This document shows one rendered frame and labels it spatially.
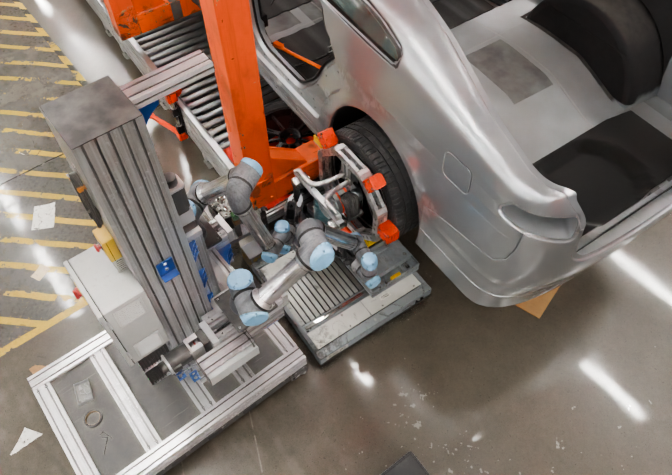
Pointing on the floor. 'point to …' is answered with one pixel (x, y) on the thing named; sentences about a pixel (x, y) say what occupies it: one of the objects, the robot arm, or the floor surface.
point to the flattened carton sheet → (538, 303)
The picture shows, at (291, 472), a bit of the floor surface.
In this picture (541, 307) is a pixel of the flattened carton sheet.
